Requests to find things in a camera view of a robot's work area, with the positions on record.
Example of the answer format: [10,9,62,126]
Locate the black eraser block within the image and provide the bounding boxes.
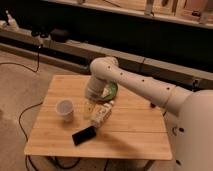
[72,126,96,145]

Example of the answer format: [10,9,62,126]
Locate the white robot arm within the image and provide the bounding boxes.
[85,57,213,171]

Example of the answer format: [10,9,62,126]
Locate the white plastic bottle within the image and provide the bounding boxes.
[90,100,114,128]

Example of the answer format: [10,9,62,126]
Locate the white food piece on plate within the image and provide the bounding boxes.
[102,88,110,98]

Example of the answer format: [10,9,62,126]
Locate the green plate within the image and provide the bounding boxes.
[101,82,118,101]

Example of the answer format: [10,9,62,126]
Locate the wooden table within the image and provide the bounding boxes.
[23,74,173,161]

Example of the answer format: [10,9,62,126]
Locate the black box on ledge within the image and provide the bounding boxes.
[50,29,69,43]

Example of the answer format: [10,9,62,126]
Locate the small white bottle on ledge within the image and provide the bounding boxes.
[6,10,19,31]

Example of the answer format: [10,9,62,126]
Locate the black floor cable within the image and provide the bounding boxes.
[17,101,44,171]

